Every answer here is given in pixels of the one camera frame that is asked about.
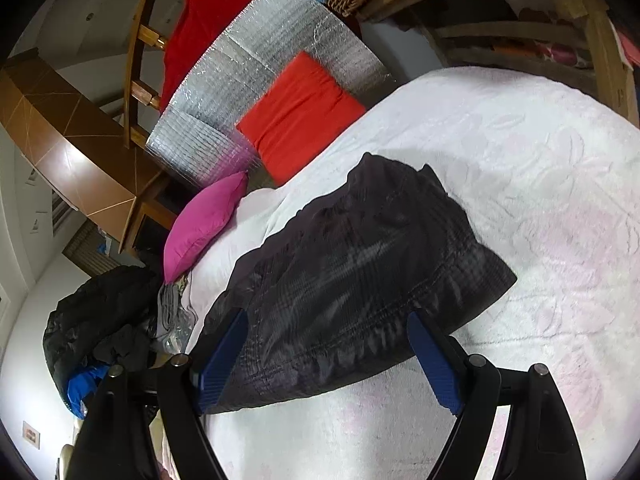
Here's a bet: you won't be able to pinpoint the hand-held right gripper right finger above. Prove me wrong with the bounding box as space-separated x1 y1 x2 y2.
407 311 588 480

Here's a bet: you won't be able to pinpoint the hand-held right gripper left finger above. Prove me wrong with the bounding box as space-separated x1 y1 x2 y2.
67 308 249 480

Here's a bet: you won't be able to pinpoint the black jacket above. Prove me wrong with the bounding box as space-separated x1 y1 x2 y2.
192 152 518 415

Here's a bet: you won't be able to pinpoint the grey clothes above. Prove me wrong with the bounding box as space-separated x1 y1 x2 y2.
157 280 201 356

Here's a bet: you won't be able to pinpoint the black bag on floor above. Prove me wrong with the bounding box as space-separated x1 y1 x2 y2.
42 265 163 411

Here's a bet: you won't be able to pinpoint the pink cushion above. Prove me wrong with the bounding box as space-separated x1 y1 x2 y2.
162 170 249 283

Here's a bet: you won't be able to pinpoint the blue cloth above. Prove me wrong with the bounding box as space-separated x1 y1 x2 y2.
67 364 111 418

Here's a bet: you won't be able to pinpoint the brown slatted shutter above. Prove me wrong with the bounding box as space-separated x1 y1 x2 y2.
62 220 121 277

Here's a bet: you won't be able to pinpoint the white bedspread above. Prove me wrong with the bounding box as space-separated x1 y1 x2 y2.
160 65 640 480

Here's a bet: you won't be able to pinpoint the brown wooden counter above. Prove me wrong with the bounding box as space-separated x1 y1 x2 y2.
0 47 176 256

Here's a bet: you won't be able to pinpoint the red cushion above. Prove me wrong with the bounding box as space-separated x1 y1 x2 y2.
235 51 368 186

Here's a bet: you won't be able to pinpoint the wooden headboard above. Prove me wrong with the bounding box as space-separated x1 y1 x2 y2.
122 0 193 148

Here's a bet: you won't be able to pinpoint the red patterned cloth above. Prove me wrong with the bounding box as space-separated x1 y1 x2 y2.
492 7 598 68

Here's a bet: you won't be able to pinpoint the silver foil mat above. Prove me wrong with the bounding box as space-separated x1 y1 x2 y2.
145 0 393 186

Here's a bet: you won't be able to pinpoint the wooden shelf unit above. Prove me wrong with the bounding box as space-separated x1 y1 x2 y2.
360 0 640 128

